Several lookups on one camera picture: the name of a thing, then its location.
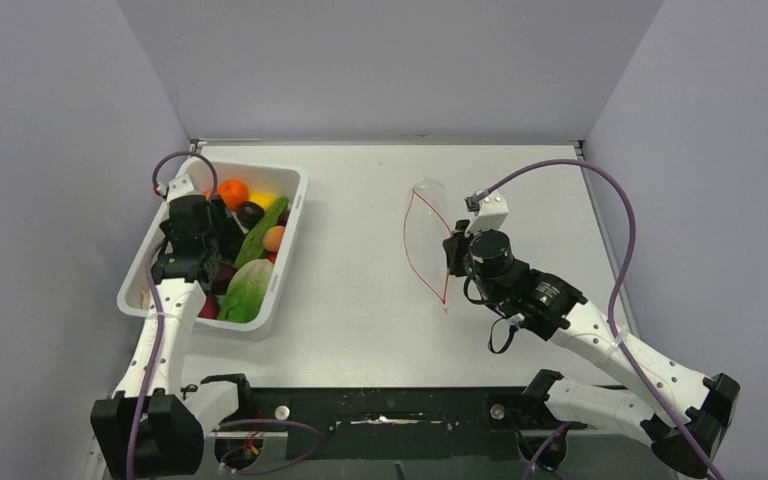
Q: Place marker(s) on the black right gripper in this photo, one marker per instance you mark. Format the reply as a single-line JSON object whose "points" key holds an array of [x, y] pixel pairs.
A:
{"points": [[455, 247]]}

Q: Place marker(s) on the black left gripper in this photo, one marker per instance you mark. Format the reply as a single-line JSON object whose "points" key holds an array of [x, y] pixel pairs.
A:
{"points": [[229, 234]]}

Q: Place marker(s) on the dark plum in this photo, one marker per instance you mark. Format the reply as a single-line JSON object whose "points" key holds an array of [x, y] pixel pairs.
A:
{"points": [[249, 214]]}

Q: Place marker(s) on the clear red-zipper bag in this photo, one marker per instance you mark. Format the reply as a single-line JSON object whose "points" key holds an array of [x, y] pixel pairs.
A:
{"points": [[425, 226]]}

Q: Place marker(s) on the peach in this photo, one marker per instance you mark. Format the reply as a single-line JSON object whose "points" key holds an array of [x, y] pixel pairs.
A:
{"points": [[273, 237]]}

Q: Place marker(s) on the white green napa cabbage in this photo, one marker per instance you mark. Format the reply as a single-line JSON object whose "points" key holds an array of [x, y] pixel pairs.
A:
{"points": [[246, 292]]}

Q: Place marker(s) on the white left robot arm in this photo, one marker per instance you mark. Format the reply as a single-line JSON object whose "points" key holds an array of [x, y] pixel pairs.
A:
{"points": [[147, 428]]}

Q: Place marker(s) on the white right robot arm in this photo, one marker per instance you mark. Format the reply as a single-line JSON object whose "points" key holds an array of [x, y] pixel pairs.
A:
{"points": [[681, 414]]}

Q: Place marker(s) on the green leafy vegetable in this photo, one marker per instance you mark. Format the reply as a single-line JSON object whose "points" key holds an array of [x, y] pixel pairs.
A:
{"points": [[252, 247]]}

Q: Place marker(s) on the orange fruit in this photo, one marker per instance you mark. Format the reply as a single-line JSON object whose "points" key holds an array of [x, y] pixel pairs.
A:
{"points": [[234, 193]]}

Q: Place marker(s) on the dark red fig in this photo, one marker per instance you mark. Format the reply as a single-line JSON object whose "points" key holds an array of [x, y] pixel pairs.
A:
{"points": [[283, 218]]}

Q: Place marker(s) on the white plastic bin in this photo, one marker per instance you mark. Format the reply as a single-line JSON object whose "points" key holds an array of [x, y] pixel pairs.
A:
{"points": [[277, 179]]}

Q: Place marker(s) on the red purple onion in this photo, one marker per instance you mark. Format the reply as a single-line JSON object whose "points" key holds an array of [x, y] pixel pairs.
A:
{"points": [[210, 309]]}

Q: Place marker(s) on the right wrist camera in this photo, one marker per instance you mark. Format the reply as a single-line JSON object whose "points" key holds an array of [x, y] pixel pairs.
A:
{"points": [[490, 211]]}

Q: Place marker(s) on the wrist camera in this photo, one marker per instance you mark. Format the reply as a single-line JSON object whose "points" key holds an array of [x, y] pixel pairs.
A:
{"points": [[179, 187], [490, 211]]}

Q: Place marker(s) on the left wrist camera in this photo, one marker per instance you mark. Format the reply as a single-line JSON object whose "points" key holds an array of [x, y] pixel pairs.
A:
{"points": [[179, 187]]}

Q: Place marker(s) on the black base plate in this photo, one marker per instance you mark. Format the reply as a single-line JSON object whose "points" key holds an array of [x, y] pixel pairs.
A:
{"points": [[463, 426]]}

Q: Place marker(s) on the aluminium frame rail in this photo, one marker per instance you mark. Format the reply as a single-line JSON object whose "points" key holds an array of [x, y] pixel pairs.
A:
{"points": [[384, 417]]}

